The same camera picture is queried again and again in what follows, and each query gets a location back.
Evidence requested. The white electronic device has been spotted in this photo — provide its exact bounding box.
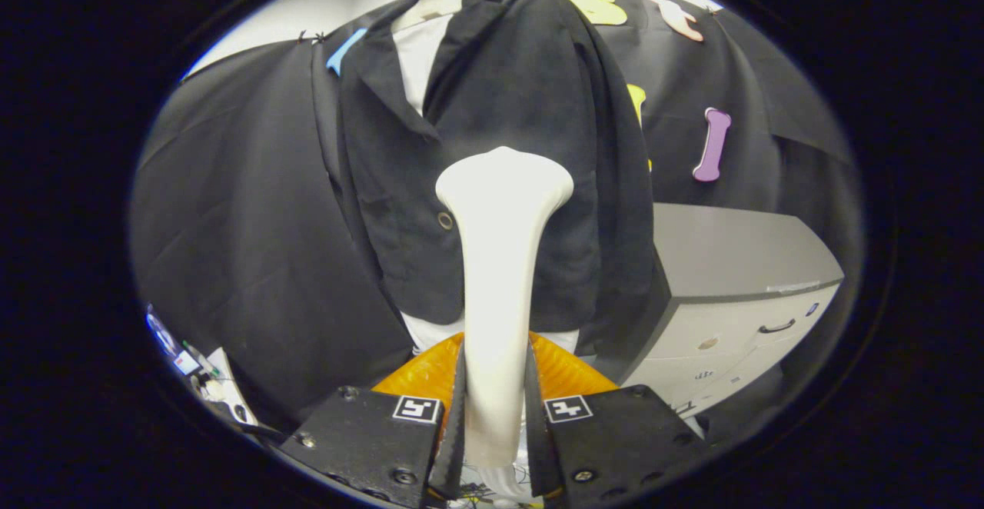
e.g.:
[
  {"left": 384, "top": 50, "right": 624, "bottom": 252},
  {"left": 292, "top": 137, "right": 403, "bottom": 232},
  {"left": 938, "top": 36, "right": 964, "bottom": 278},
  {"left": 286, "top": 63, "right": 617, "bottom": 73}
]
[{"left": 146, "top": 305, "right": 262, "bottom": 425}]

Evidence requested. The white shirt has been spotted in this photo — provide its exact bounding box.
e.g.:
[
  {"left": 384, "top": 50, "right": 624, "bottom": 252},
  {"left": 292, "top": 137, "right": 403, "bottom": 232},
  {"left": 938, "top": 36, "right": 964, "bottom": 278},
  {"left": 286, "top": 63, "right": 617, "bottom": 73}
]
[{"left": 392, "top": 13, "right": 581, "bottom": 358}]

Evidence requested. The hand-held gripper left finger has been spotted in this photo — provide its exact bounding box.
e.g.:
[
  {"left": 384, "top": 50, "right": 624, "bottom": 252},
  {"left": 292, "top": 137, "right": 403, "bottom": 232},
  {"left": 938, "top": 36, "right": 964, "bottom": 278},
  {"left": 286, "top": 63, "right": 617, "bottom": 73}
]
[{"left": 278, "top": 332, "right": 467, "bottom": 508}]

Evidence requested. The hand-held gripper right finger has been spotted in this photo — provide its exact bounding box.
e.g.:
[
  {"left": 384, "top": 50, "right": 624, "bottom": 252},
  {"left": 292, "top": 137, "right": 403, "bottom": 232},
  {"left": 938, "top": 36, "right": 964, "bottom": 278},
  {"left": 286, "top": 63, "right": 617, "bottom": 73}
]
[{"left": 525, "top": 332, "right": 712, "bottom": 508}]

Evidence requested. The black backdrop cloth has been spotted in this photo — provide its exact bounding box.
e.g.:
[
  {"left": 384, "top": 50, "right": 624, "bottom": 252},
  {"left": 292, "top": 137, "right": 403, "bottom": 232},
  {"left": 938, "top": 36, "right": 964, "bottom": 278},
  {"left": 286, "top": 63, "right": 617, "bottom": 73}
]
[{"left": 129, "top": 0, "right": 866, "bottom": 433}]

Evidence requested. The grey cabinet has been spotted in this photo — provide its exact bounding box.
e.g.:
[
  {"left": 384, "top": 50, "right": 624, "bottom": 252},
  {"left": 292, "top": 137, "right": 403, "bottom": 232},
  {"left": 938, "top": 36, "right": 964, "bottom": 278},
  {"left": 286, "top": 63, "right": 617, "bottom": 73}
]
[{"left": 592, "top": 201, "right": 845, "bottom": 418}]

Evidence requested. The cream mannequin hanger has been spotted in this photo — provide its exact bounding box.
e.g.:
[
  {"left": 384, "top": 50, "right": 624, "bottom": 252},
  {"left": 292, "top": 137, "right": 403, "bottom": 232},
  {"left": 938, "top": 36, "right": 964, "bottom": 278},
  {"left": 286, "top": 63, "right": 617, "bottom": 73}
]
[{"left": 391, "top": 0, "right": 464, "bottom": 33}]

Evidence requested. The black suit jacket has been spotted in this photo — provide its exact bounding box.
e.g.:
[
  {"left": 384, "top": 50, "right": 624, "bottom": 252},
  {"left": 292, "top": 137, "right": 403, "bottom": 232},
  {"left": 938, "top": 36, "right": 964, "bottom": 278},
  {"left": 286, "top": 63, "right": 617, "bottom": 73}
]
[{"left": 311, "top": 0, "right": 658, "bottom": 356}]

